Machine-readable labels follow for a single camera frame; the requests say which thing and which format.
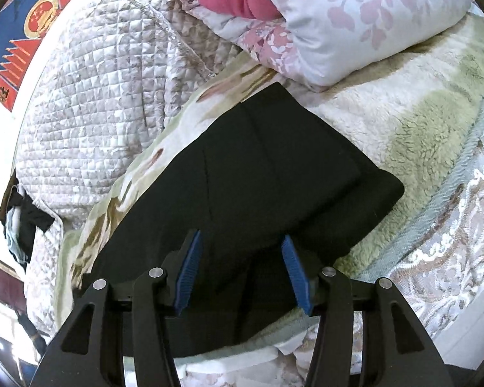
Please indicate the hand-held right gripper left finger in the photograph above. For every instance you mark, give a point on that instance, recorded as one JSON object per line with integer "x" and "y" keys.
{"x": 188, "y": 272}

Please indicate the beige lace bed sheet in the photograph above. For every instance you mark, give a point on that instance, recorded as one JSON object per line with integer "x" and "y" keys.
{"x": 447, "y": 270}

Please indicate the black garment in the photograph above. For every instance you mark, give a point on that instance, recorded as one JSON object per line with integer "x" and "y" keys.
{"x": 28, "y": 217}

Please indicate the black pants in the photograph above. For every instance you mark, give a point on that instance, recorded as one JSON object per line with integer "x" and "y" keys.
{"x": 266, "y": 169}

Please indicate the pink floral comforter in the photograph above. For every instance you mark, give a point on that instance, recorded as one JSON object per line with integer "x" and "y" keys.
{"x": 347, "y": 28}

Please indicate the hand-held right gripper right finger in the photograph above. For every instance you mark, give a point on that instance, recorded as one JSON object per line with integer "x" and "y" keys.
{"x": 296, "y": 274}

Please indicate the blue and red wall poster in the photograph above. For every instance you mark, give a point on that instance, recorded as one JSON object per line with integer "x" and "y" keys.
{"x": 24, "y": 12}

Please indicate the dark wooden furniture edge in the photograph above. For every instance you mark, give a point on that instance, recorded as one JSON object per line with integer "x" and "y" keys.
{"x": 0, "y": 268}

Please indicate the floral fleece blanket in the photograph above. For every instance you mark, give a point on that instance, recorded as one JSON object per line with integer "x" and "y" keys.
{"x": 387, "y": 129}

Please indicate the beige quilted bedspread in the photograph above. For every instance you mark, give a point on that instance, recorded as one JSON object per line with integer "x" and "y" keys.
{"x": 105, "y": 88}

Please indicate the light blue cloth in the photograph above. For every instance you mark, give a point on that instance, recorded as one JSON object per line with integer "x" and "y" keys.
{"x": 14, "y": 242}

